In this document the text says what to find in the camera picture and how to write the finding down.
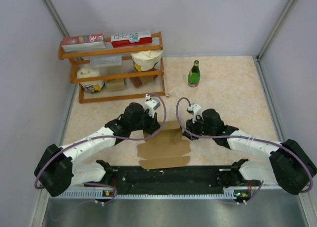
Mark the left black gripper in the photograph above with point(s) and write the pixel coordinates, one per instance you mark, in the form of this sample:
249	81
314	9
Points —
154	124

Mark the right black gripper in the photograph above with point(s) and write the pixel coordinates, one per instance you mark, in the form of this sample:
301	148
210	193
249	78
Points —
191	127

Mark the brown cardboard box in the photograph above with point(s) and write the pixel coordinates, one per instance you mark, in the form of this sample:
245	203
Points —
167	149

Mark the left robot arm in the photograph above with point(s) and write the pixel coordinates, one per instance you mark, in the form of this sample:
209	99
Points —
60	167

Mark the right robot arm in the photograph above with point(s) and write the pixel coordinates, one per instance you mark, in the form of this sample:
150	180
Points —
281	163

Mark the clear plastic box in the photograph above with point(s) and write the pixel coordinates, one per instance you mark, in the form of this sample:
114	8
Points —
106	61

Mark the brown block on shelf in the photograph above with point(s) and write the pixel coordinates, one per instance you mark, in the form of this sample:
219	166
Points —
140	81

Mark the tan block on shelf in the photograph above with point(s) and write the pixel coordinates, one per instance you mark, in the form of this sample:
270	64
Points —
115	84

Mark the green glass bottle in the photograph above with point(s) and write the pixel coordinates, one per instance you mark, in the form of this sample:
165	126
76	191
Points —
194	75

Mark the white bag upper shelf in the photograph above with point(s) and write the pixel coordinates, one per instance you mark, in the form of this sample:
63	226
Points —
146	60

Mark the red white carton right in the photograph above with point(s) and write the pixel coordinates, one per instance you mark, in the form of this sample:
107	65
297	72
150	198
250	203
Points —
131	39

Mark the red white carton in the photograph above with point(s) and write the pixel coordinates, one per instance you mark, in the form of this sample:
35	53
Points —
131	39
83	43

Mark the red white carton left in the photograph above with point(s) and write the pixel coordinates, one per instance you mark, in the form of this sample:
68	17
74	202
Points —
83	43

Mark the orange wooden shelf rack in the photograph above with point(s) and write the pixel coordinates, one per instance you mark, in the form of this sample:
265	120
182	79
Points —
76	61

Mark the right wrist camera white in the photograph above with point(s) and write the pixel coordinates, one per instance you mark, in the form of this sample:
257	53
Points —
196	111

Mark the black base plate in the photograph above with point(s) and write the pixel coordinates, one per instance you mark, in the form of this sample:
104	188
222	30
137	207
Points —
181	180

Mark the grey slotted cable duct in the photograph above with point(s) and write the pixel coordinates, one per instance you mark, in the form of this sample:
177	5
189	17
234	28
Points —
100	194

